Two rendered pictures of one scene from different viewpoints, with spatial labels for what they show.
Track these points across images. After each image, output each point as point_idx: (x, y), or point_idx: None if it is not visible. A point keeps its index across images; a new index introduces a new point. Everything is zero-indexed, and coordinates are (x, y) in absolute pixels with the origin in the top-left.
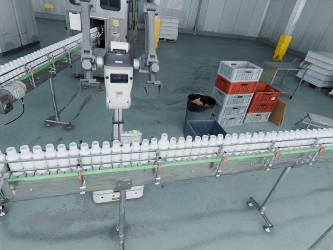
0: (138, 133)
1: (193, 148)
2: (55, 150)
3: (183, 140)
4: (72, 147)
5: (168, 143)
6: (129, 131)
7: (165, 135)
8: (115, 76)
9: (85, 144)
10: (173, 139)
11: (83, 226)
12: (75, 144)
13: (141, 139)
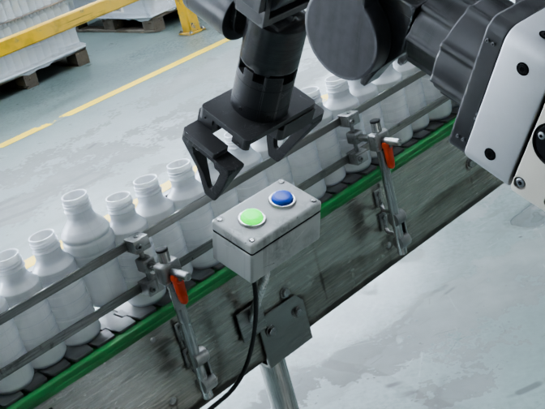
0: (225, 215)
1: None
2: (380, 81)
3: (3, 273)
4: (330, 80)
5: (61, 235)
6: (276, 213)
7: (74, 208)
8: None
9: (313, 96)
10: (47, 246)
11: None
12: (339, 87)
13: (212, 243)
